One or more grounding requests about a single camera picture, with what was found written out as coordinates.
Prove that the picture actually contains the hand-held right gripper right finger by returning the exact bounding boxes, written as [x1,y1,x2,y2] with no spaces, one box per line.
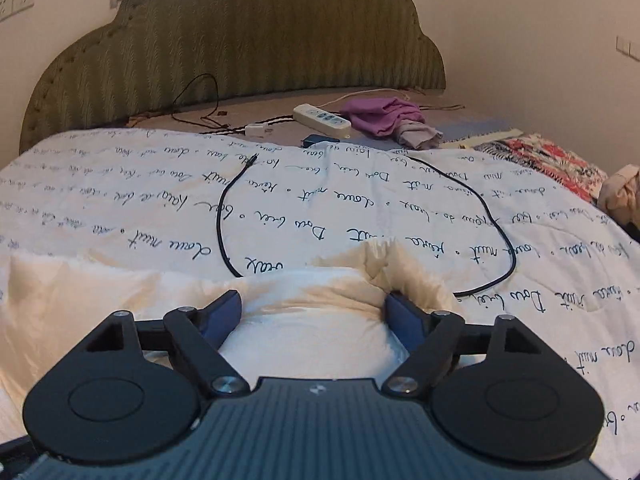
[383,290,549,400]

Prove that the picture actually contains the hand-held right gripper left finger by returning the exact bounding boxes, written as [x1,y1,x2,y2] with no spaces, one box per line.
[81,288,251,399]

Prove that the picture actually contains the white script printed blanket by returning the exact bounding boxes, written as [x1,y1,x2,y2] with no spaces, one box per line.
[0,127,640,480]

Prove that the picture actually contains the purple cloth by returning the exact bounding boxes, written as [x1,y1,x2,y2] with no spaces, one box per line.
[339,97,444,151]

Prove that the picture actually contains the white power strip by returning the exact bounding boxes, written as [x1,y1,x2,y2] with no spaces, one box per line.
[292,103,353,139]

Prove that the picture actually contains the grey bed mattress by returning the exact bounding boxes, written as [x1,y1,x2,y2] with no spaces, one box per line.
[129,86,511,152]

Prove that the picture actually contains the floral red cloth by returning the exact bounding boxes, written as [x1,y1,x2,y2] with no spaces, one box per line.
[474,132,609,202]

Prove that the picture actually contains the beige crumpled cloth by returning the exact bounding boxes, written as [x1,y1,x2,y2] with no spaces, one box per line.
[597,163,640,227]

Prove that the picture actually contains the green upholstered headboard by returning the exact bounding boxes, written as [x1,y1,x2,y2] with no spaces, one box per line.
[19,0,448,157]

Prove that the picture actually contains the black cable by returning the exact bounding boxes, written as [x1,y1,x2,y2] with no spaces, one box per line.
[218,152,517,297]

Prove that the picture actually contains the braided dark cable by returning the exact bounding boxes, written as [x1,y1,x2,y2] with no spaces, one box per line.
[199,114,297,135]

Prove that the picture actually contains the thin black wire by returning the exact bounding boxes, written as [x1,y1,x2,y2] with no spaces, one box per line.
[172,73,232,132]

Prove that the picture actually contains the white power strip cord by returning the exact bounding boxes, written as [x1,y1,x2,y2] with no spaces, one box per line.
[319,87,412,109]

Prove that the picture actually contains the white wall switch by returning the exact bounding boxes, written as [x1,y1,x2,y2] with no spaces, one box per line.
[615,34,640,62]

